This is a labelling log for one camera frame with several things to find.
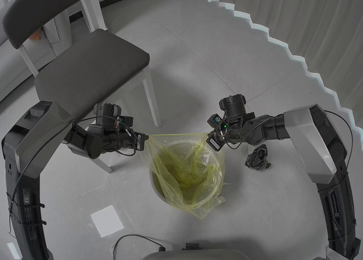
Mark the white curtain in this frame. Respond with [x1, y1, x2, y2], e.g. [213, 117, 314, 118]
[186, 0, 363, 129]

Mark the white chair with grey seat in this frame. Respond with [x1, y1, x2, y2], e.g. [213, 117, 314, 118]
[2, 0, 163, 174]

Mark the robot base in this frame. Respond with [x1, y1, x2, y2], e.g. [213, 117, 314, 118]
[142, 242, 257, 260]

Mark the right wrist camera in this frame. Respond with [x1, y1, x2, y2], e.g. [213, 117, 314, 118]
[207, 113, 223, 127]

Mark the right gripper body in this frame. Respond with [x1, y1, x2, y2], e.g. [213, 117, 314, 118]
[207, 128, 245, 152]

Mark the black plastic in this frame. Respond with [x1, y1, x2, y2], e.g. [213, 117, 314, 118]
[245, 144, 272, 171]

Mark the yellow plastic bag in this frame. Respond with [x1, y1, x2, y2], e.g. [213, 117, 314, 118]
[145, 132, 227, 220]

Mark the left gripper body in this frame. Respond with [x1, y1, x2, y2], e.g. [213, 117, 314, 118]
[113, 129, 149, 152]

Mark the white trash bin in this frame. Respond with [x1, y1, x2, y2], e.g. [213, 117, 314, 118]
[149, 165, 227, 206]

